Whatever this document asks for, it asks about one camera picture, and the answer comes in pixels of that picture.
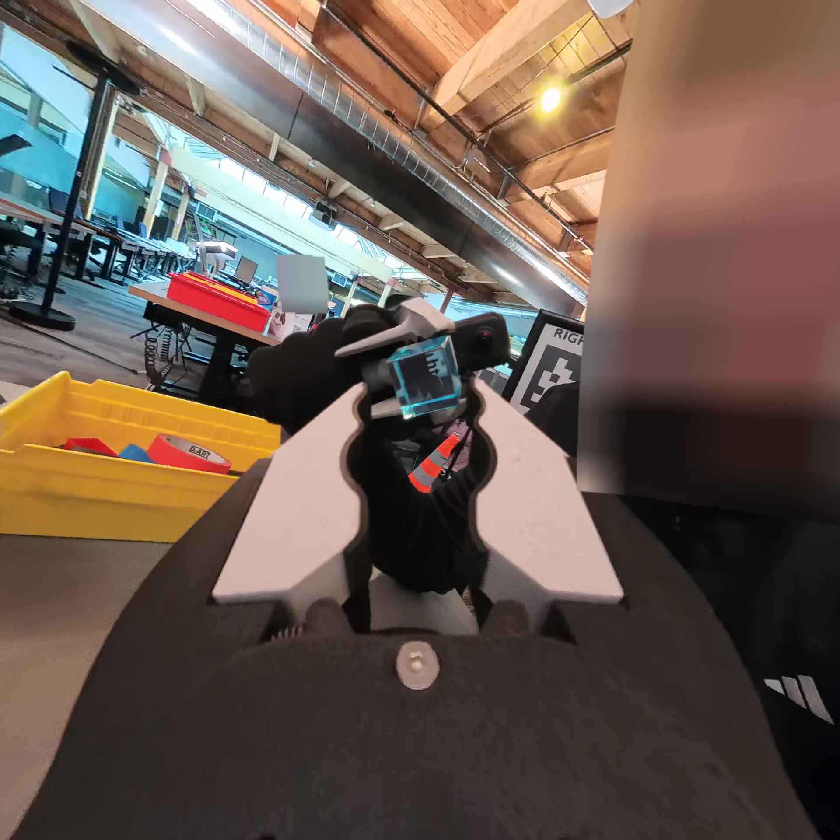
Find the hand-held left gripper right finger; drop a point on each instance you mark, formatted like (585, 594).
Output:
(544, 531)

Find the red storage bin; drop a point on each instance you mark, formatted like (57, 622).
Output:
(216, 302)

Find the black round-top pole stand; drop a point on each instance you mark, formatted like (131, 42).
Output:
(80, 184)

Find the orange traffic cone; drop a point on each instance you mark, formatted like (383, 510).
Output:
(433, 469)

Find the person's right hand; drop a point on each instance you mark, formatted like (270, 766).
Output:
(302, 374)

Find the black and white marker board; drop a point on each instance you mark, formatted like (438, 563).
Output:
(551, 374)

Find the red tape roll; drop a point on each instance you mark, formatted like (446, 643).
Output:
(187, 453)

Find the large dark air duct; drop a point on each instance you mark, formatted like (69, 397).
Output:
(394, 197)

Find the glowing ceiling lamp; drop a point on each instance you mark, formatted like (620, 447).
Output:
(550, 98)

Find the flat red piece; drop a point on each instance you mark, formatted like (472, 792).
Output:
(88, 446)

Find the yellow storage bin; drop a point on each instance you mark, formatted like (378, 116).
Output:
(98, 499)

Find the clear teal cube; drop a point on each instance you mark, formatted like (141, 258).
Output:
(426, 377)

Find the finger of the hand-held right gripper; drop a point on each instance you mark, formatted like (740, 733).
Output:
(426, 318)
(377, 377)

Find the blue tape roll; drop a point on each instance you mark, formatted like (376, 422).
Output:
(136, 453)

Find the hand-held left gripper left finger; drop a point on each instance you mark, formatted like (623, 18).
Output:
(295, 525)

